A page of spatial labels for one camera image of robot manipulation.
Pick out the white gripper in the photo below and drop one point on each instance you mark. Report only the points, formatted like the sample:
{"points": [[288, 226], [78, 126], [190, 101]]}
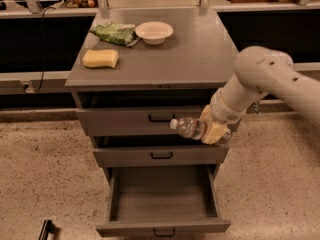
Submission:
{"points": [[222, 111]]}

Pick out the clear plastic water bottle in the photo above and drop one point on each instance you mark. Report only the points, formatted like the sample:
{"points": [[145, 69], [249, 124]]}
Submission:
{"points": [[192, 128]]}

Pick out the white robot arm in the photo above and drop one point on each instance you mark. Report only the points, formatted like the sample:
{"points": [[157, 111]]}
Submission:
{"points": [[258, 72]]}

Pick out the grey top drawer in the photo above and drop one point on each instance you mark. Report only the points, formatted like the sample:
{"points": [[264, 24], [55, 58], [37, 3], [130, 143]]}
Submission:
{"points": [[140, 112]]}

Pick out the grey drawer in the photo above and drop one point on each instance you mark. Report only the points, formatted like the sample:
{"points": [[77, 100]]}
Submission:
{"points": [[140, 112], [162, 201], [156, 150]]}

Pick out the grey middle drawer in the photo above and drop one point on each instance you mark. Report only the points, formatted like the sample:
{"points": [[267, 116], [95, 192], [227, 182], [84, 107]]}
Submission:
{"points": [[156, 150]]}

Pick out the grey drawer cabinet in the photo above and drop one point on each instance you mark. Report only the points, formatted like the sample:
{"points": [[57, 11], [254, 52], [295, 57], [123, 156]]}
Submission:
{"points": [[198, 55]]}

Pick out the grey bottom drawer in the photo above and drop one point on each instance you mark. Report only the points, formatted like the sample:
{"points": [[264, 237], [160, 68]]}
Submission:
{"points": [[162, 201]]}

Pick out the white bowl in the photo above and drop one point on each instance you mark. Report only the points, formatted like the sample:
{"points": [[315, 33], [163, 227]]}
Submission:
{"points": [[154, 33]]}

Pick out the green snack bag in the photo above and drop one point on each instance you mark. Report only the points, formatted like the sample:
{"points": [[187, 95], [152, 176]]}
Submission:
{"points": [[116, 33]]}

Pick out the yellow sponge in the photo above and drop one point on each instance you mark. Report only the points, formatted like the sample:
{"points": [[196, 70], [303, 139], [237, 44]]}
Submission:
{"points": [[100, 58]]}

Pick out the black object on floor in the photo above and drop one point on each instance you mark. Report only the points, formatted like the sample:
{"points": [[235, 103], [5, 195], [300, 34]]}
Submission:
{"points": [[47, 228]]}

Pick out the metal clamp on rail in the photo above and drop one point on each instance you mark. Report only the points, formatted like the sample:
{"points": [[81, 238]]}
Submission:
{"points": [[255, 106]]}

